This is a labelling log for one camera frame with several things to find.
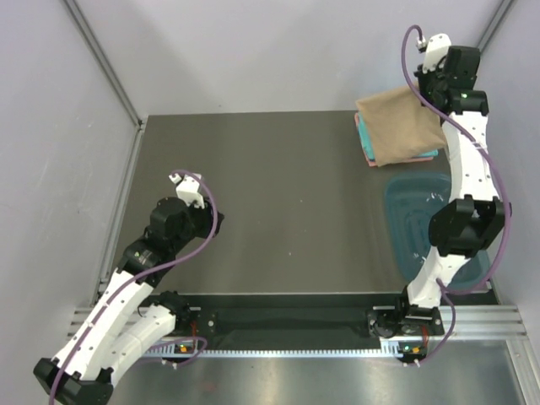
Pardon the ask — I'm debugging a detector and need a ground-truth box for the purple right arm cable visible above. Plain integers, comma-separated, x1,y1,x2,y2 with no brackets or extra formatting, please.
400,25,512,368

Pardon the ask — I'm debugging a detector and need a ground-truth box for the aluminium corner post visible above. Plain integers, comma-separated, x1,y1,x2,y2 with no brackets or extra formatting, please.
476,0,517,53
60,0,143,127

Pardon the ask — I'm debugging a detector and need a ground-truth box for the folded turquoise t shirt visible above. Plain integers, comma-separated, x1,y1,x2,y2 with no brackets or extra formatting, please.
357,112,440,160

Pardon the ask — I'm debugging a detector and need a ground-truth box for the aluminium front frame rail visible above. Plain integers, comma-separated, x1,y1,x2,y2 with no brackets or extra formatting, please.
67,305,528,340

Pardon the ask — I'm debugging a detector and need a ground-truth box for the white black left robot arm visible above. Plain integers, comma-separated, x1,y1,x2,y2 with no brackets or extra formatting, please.
33,196,224,404

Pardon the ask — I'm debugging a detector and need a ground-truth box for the right aluminium corner post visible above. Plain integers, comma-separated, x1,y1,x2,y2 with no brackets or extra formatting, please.
476,0,517,53

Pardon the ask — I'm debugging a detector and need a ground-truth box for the beige t shirt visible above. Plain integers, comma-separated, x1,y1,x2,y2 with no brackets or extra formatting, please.
356,86,446,167

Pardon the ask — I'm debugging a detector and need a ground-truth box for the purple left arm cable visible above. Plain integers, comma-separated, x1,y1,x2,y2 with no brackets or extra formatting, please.
48,169,219,405

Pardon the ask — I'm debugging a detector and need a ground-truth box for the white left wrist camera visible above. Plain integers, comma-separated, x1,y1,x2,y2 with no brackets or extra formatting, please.
169,174,205,208

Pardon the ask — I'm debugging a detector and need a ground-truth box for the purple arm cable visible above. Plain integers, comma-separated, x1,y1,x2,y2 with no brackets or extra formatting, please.
48,169,219,405
400,25,512,368

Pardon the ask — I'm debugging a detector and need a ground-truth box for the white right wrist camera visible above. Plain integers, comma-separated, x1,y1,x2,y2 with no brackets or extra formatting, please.
417,33,451,74

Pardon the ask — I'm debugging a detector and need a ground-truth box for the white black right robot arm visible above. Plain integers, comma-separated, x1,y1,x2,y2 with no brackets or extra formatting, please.
393,44,510,334

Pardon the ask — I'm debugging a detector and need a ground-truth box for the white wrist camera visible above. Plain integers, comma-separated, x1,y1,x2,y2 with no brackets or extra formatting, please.
417,33,451,74
169,174,205,208

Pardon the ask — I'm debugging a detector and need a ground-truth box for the grey slotted cable duct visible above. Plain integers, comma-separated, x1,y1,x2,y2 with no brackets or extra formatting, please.
143,340,425,359

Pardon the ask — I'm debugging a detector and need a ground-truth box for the teal plastic bin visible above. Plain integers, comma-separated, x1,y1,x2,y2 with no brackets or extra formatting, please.
382,171,491,292

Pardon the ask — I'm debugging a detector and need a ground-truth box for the left aluminium corner post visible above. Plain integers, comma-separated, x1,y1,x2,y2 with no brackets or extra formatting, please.
60,0,143,127

